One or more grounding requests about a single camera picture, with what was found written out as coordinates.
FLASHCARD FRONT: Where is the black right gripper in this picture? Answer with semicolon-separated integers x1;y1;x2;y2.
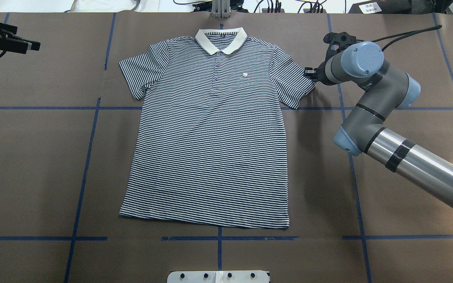
304;32;357;81

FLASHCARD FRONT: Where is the navy white striped polo shirt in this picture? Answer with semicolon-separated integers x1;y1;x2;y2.
119;28;315;229

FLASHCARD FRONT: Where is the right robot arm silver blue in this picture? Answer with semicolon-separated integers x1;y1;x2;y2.
304;32;453;208

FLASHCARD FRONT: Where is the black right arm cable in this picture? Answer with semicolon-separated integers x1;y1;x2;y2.
352;25;443;51

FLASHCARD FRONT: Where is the aluminium camera mast profile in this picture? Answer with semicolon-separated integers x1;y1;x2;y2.
212;0;231;18

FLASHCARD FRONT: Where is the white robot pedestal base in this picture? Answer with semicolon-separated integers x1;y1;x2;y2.
167;270;271;283

